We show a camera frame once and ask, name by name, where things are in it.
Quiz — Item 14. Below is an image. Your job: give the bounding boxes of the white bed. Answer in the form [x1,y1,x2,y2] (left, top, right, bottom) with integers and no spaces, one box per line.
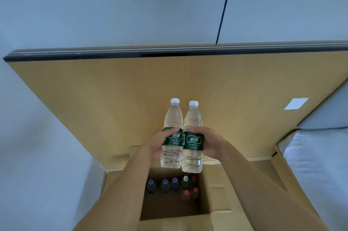
[277,127,348,231]

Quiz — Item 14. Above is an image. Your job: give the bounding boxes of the brown cardboard box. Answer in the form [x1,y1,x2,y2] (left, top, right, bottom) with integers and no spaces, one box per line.
[99,145,319,231]

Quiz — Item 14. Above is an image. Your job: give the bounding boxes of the person's right forearm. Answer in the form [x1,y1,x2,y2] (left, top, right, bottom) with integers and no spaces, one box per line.
[220,144,331,231]

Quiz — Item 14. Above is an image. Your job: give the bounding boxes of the person's left hand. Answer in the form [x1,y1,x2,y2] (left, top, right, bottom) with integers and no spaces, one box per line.
[144,127,180,163]

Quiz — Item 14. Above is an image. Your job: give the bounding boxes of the green label water bottle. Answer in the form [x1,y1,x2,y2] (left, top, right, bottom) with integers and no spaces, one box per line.
[181,100,204,173]
[160,98,184,169]

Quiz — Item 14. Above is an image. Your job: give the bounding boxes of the person's right hand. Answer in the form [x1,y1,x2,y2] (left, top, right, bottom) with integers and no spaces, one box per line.
[185,126,228,161]

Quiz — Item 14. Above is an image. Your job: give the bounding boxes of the grey headboard panel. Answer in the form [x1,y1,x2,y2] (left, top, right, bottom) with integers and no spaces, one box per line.
[298,80,348,130]

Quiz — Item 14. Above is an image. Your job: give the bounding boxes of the person's left forearm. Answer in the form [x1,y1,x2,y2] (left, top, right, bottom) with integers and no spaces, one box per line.
[73,145,156,231]

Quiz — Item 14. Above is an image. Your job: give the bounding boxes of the white wall switch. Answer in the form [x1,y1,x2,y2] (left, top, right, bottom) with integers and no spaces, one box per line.
[284,97,309,110]

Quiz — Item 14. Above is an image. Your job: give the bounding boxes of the group of bottles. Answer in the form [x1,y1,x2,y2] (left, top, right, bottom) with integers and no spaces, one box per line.
[145,175,200,202]

